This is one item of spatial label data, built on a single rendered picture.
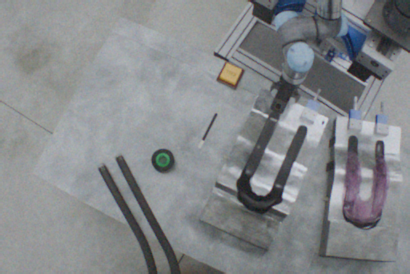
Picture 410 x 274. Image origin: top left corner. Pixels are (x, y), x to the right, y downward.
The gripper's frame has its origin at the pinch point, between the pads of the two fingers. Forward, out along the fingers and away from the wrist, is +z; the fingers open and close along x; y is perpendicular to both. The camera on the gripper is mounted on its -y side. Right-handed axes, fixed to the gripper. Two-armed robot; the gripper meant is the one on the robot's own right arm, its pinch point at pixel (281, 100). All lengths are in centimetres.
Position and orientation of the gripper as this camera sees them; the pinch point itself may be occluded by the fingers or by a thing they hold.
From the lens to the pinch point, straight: 170.8
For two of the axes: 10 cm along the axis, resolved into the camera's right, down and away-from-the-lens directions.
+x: -9.0, -4.2, 1.2
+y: 4.4, -8.7, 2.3
